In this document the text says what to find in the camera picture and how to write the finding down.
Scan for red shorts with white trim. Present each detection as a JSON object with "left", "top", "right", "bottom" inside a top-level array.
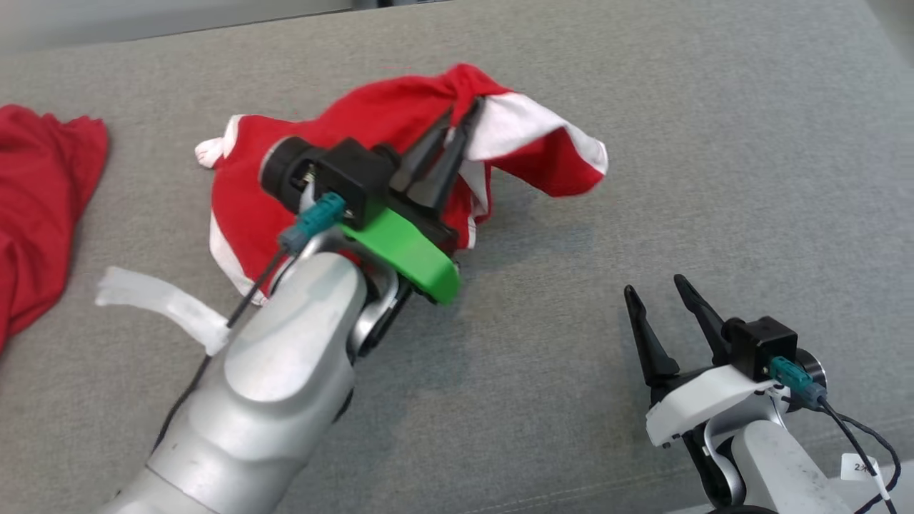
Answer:
[{"left": 194, "top": 63, "right": 609, "bottom": 304}]

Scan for white paper cable tag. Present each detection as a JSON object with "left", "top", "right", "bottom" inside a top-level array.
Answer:
[{"left": 840, "top": 453, "right": 902, "bottom": 483}]

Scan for white translucent strap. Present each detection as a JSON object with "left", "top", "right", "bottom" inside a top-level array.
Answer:
[{"left": 96, "top": 266, "right": 233, "bottom": 356}]

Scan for teal right cable connector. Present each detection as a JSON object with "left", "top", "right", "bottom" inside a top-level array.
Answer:
[{"left": 770, "top": 356, "right": 828, "bottom": 409}]

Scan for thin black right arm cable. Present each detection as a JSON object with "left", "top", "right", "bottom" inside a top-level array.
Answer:
[{"left": 814, "top": 396, "right": 904, "bottom": 514}]

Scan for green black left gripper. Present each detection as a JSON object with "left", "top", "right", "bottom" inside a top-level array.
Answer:
[{"left": 336, "top": 99, "right": 486, "bottom": 306}]

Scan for red Bulls jersey white sleeves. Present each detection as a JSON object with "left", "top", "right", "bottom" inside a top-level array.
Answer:
[{"left": 0, "top": 105, "right": 109, "bottom": 354}]

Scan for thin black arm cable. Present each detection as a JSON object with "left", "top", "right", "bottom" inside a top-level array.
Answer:
[
  {"left": 814, "top": 396, "right": 904, "bottom": 514},
  {"left": 150, "top": 243, "right": 290, "bottom": 454}
]

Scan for teal left cable connector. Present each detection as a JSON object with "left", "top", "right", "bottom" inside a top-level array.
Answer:
[{"left": 278, "top": 191, "right": 347, "bottom": 254}]

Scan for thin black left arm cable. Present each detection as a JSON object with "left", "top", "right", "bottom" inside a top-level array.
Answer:
[{"left": 150, "top": 243, "right": 290, "bottom": 454}]

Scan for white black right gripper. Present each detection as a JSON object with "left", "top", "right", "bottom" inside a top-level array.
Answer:
[{"left": 623, "top": 274, "right": 790, "bottom": 447}]

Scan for teal cable connector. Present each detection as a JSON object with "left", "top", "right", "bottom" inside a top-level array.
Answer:
[
  {"left": 770, "top": 356, "right": 828, "bottom": 409},
  {"left": 278, "top": 191, "right": 347, "bottom": 254}
]

